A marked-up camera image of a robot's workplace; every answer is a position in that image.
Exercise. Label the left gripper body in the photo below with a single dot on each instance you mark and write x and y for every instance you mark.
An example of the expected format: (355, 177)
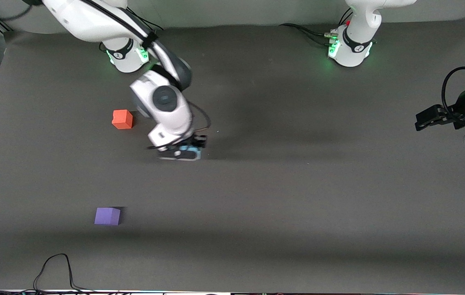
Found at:
(460, 105)

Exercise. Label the light blue foam block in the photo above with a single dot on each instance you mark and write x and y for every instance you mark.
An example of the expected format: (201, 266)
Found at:
(198, 155)

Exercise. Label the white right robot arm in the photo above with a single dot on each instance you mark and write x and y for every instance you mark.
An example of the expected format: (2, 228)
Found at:
(166, 102)

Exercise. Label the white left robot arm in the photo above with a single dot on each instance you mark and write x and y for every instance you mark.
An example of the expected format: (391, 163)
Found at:
(355, 49)

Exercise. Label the orange foam block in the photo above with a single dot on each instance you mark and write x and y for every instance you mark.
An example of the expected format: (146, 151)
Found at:
(122, 119)

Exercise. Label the purple foam block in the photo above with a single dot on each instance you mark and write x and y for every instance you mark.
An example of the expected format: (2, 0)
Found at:
(107, 216)

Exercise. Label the dark grey table mat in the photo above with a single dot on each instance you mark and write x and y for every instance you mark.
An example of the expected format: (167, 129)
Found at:
(257, 205)

